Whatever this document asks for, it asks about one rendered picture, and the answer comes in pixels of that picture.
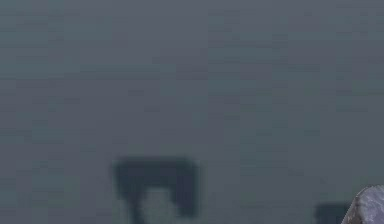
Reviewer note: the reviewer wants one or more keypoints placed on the grey mottled rounded object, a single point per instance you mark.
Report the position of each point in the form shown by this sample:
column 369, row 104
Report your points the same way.
column 368, row 208

